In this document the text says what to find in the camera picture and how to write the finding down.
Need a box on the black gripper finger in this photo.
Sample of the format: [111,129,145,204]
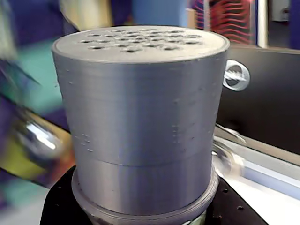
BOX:
[199,177,269,225]
[41,165,94,225]

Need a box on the gray salt shaker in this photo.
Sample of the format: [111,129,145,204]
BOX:
[51,26,232,225]

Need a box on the steel pot with lid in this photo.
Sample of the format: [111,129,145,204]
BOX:
[210,135,246,181]

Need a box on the steel ladle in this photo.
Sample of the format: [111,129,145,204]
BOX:
[11,110,68,169]

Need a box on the black panel with silver ring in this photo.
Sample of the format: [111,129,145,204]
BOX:
[215,45,300,146]

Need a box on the white ring screw fastener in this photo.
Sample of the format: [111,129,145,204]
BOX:
[222,59,251,91]

